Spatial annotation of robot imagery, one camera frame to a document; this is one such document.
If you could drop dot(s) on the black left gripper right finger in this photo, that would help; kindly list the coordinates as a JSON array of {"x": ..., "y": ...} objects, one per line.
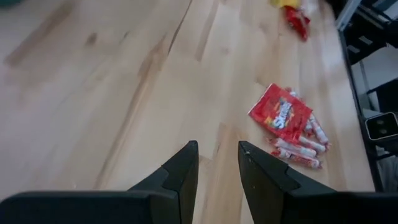
[{"x": 264, "y": 193}]

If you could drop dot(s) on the Smarties candy roll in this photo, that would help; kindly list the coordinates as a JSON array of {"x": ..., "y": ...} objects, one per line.
[
  {"x": 295, "y": 149},
  {"x": 298, "y": 159},
  {"x": 312, "y": 144},
  {"x": 318, "y": 132}
]

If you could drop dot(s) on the red Skittles candy pack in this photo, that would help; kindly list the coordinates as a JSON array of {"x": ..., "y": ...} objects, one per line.
[
  {"x": 298, "y": 23},
  {"x": 280, "y": 113}
]

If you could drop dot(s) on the black aluminium table frame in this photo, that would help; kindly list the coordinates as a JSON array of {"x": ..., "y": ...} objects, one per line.
[{"x": 352, "y": 77}]

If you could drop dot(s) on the yellow Sour Patch candy pack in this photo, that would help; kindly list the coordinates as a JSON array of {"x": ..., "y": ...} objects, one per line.
[{"x": 284, "y": 3}]

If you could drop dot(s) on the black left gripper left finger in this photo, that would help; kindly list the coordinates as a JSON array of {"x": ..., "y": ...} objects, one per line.
[{"x": 174, "y": 193}]

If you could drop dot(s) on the table-level camera box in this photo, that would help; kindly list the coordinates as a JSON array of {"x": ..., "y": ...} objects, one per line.
[{"x": 382, "y": 126}]

